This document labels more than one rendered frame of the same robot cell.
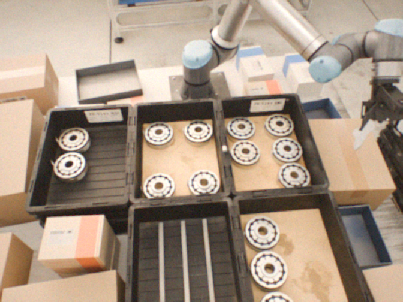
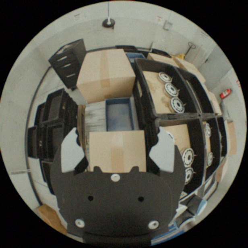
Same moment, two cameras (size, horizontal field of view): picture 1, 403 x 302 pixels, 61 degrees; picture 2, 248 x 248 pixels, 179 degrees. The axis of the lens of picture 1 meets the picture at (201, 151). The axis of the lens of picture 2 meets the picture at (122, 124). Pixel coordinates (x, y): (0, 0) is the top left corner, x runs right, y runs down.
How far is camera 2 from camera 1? 1.01 m
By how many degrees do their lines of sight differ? 51
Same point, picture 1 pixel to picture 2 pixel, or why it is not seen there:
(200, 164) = not seen: hidden behind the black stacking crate
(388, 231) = (96, 123)
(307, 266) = (153, 91)
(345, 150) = (120, 170)
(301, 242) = (157, 101)
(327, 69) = not seen: outside the picture
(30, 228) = not seen: hidden behind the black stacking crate
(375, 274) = (129, 74)
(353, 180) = (121, 140)
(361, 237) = (112, 119)
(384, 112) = (135, 203)
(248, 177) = (183, 142)
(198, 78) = (196, 198)
